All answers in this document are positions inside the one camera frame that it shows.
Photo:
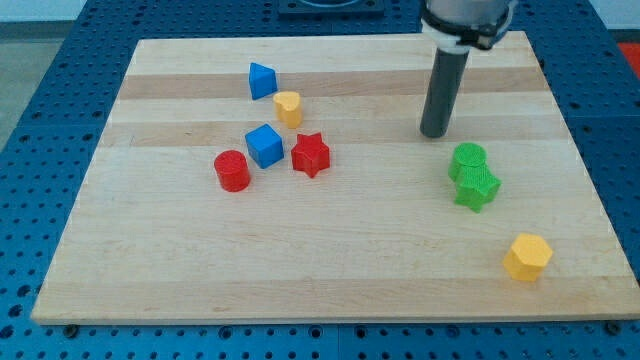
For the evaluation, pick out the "blue cube block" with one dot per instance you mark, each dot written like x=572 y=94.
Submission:
x=265 y=146

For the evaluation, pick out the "yellow heart block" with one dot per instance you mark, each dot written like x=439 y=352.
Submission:
x=288 y=108

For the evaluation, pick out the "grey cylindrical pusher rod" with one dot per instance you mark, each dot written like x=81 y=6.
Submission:
x=442 y=92

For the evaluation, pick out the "green cylinder block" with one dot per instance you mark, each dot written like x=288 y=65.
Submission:
x=466 y=155

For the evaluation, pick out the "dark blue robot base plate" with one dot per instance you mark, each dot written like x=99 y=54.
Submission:
x=299 y=8

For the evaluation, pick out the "wooden board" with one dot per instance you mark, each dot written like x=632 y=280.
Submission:
x=153 y=238

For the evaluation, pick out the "red cylinder block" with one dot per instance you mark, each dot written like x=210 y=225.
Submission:
x=232 y=170

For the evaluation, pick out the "green star block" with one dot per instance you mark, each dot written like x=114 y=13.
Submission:
x=475 y=187

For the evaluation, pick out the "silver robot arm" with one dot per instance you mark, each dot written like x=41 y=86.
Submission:
x=457 y=26

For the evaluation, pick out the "yellow hexagon block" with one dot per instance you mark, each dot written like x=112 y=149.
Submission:
x=527 y=257

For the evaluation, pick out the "red star block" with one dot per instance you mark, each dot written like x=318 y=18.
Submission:
x=310 y=154

